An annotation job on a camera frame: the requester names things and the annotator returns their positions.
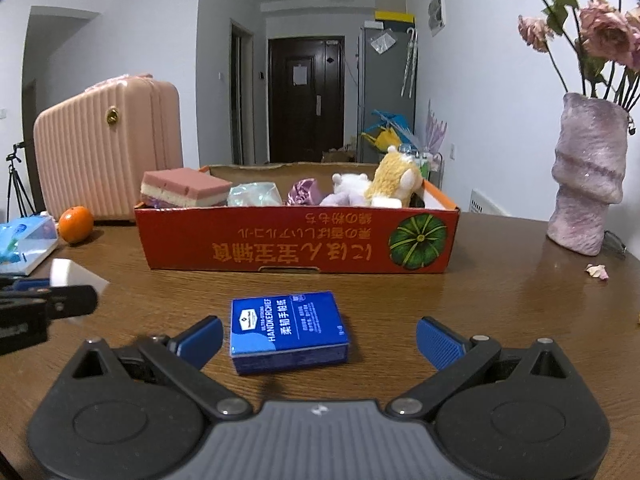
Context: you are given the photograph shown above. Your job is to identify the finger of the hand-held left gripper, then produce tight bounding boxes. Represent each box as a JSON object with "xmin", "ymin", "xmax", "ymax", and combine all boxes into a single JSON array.
[
  {"xmin": 0, "ymin": 285, "xmax": 98, "ymax": 356},
  {"xmin": 0, "ymin": 276, "xmax": 52, "ymax": 297}
]

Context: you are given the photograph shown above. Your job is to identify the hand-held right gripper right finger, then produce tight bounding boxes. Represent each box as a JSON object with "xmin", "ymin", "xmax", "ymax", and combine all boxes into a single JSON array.
[{"xmin": 386, "ymin": 316, "xmax": 571, "ymax": 421}]

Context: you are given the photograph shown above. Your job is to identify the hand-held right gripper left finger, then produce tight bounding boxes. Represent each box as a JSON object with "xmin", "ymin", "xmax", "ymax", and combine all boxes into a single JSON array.
[{"xmin": 72, "ymin": 316, "xmax": 252, "ymax": 421}]

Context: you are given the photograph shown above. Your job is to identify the blue handkerchief pack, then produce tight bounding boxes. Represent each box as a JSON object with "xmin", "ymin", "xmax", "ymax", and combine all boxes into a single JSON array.
[{"xmin": 230, "ymin": 290, "xmax": 351, "ymax": 376}]

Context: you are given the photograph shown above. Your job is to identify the red cardboard box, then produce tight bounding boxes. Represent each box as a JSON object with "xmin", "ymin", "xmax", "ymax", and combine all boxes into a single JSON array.
[{"xmin": 134, "ymin": 161, "xmax": 461, "ymax": 275}]

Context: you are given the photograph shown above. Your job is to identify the pink layered sponge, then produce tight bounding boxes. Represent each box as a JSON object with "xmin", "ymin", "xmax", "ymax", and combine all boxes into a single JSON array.
[{"xmin": 140, "ymin": 169, "xmax": 233, "ymax": 208}]

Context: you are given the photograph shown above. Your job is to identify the translucent mesh pouch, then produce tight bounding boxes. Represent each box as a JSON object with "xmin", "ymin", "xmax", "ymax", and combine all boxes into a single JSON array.
[{"xmin": 227, "ymin": 181, "xmax": 282, "ymax": 207}]

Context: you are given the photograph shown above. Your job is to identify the yellow plush toy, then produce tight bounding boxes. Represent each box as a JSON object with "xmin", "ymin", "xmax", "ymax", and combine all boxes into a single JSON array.
[{"xmin": 364, "ymin": 145, "xmax": 426, "ymax": 208}]

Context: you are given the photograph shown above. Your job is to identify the white plush toy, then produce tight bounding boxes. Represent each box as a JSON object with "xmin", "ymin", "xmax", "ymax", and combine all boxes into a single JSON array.
[{"xmin": 320, "ymin": 172, "xmax": 373, "ymax": 207}]

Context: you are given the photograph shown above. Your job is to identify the pink satin pouch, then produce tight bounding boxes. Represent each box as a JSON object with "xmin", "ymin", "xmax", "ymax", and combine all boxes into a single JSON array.
[{"xmin": 286, "ymin": 176, "xmax": 325, "ymax": 206}]

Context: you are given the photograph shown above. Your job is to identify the blue tissue pack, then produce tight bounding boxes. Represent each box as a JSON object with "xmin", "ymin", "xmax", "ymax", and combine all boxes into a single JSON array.
[{"xmin": 0, "ymin": 215, "xmax": 60, "ymax": 276}]

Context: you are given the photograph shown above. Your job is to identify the orange fruit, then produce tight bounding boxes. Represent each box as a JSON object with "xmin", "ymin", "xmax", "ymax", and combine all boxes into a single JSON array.
[{"xmin": 58, "ymin": 205, "xmax": 95, "ymax": 245}]

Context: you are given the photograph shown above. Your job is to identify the pink ribbed hard suitcase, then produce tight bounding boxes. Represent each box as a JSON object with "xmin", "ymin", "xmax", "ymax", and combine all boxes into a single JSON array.
[{"xmin": 33, "ymin": 74, "xmax": 183, "ymax": 223}]

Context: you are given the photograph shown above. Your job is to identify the metal cart with bottles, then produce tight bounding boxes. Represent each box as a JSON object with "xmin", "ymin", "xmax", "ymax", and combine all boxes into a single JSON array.
[{"xmin": 400, "ymin": 145, "xmax": 443, "ymax": 183}]

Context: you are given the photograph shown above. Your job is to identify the yellow bag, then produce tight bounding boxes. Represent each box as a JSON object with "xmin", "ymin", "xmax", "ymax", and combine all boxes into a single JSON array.
[{"xmin": 362, "ymin": 130, "xmax": 401, "ymax": 150}]

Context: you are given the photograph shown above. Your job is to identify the purple fairy wings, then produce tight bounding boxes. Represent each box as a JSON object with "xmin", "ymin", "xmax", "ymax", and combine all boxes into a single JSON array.
[{"xmin": 424, "ymin": 100, "xmax": 448, "ymax": 153}]

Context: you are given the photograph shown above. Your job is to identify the pink textured vase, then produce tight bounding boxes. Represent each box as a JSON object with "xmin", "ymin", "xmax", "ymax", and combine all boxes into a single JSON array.
[{"xmin": 546, "ymin": 92, "xmax": 630, "ymax": 257}]

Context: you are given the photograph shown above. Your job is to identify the blue plastic item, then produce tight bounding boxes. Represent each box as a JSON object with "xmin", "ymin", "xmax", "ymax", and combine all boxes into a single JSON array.
[{"xmin": 370, "ymin": 108, "xmax": 416, "ymax": 133}]

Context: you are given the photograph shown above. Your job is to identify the dark entrance door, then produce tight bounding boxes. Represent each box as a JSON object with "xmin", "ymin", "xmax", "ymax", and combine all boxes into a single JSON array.
[{"xmin": 267, "ymin": 36, "xmax": 346, "ymax": 163}]

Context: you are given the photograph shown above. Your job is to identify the grey refrigerator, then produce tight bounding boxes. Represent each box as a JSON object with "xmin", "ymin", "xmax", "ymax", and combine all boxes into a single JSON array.
[{"xmin": 357, "ymin": 25, "xmax": 417, "ymax": 153}]

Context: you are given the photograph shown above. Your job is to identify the dark side door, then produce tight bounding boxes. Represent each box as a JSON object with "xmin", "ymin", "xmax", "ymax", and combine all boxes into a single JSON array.
[{"xmin": 230, "ymin": 18, "xmax": 256, "ymax": 166}]

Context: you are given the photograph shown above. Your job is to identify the white folded umbrella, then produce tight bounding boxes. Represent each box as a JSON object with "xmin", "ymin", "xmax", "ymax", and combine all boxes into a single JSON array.
[{"xmin": 400, "ymin": 29, "xmax": 418, "ymax": 98}]

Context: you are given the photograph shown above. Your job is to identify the yellow and black box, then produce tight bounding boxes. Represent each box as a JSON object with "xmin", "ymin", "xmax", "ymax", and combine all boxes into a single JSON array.
[{"xmin": 374, "ymin": 10, "xmax": 416, "ymax": 26}]

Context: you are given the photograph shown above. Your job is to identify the bunch of dried pink roses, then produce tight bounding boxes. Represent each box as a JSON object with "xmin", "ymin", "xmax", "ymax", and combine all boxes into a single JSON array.
[{"xmin": 457, "ymin": 0, "xmax": 640, "ymax": 111}]

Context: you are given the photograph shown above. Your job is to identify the black camera tripod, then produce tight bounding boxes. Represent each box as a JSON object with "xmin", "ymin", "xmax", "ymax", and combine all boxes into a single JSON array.
[{"xmin": 5, "ymin": 142, "xmax": 38, "ymax": 218}]

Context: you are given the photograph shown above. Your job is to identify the white wall heater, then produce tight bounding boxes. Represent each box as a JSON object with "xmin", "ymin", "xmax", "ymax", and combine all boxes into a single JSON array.
[{"xmin": 469, "ymin": 189, "xmax": 511, "ymax": 216}]

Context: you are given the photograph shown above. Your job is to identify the black cable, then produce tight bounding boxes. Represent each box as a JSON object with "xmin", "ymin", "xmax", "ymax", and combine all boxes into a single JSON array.
[{"xmin": 602, "ymin": 230, "xmax": 627, "ymax": 256}]

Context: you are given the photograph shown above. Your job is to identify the white wall electrical panel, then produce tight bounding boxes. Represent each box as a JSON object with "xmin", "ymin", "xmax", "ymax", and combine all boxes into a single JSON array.
[{"xmin": 427, "ymin": 0, "xmax": 446, "ymax": 37}]

